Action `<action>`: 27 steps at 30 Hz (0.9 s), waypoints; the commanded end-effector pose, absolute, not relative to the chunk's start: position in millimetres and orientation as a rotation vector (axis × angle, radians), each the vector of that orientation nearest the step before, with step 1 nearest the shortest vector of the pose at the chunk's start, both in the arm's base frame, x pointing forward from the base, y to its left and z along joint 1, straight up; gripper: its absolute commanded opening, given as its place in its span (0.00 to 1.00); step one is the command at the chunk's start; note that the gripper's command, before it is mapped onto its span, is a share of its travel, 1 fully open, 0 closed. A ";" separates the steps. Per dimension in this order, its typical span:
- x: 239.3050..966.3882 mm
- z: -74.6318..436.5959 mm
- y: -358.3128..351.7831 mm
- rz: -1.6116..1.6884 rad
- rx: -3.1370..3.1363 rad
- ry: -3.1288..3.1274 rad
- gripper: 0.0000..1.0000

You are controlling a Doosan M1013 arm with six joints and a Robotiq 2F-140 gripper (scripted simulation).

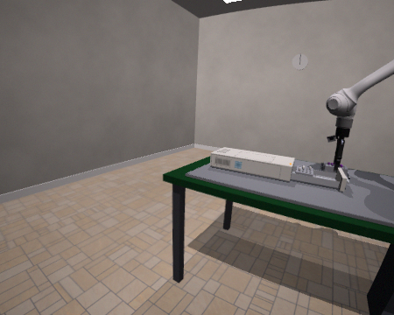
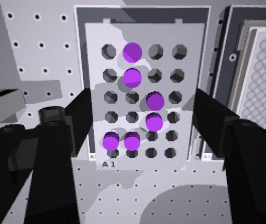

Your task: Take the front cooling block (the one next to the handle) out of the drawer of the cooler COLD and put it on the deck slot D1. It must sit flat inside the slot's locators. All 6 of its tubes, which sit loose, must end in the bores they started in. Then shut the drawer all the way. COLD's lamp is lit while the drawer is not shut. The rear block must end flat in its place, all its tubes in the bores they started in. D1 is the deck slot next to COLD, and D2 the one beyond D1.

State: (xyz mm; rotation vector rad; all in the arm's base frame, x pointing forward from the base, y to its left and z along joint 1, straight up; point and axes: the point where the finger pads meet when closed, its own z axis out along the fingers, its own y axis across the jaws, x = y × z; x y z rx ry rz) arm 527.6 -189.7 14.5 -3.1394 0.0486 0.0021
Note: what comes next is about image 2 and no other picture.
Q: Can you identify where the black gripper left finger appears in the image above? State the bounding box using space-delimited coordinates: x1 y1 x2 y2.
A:
0 88 93 224

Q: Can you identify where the grey base plate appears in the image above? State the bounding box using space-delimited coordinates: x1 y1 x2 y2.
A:
0 0 266 224

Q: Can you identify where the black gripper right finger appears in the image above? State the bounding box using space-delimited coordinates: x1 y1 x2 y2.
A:
191 89 266 224

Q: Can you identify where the white multi-well plate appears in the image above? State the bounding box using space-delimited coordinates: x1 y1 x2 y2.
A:
228 27 266 129

